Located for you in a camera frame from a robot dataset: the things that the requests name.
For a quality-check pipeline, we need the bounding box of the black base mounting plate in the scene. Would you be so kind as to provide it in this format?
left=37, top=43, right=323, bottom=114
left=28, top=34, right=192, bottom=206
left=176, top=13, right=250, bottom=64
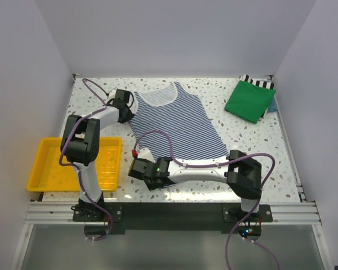
left=72, top=201, right=273, bottom=236

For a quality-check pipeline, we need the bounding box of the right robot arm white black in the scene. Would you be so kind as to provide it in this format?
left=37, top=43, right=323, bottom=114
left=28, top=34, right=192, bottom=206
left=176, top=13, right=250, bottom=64
left=128, top=150, right=262, bottom=221

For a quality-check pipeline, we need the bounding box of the blue folded tank top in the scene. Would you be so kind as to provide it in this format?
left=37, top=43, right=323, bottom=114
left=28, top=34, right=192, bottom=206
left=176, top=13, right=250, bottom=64
left=267, top=96, right=278, bottom=113

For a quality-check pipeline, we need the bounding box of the green tank top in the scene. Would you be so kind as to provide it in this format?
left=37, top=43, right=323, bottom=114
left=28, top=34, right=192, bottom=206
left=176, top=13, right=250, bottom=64
left=224, top=80, right=276, bottom=124

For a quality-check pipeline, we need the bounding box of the aluminium front rail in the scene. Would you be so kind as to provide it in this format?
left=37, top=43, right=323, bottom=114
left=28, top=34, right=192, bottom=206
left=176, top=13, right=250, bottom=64
left=24, top=202, right=321, bottom=225

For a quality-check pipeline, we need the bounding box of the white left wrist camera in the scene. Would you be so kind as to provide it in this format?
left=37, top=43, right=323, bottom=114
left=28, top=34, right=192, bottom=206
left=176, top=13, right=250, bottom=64
left=108, top=88, right=117, bottom=99

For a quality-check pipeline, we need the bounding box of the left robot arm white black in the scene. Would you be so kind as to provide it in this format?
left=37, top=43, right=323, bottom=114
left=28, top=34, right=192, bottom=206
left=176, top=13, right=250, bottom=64
left=59, top=89, right=135, bottom=221

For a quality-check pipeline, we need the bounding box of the black white striped folded top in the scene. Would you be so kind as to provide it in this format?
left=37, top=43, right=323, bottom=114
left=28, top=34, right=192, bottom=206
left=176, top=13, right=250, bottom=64
left=239, top=74, right=275, bottom=118

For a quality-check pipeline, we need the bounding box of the yellow plastic tray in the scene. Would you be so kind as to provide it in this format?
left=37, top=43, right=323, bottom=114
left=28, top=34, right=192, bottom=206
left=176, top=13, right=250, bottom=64
left=26, top=137, right=122, bottom=192

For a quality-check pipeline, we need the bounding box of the blue white striped tank top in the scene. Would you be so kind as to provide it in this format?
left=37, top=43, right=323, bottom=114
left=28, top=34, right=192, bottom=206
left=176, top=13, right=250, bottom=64
left=130, top=82, right=228, bottom=160

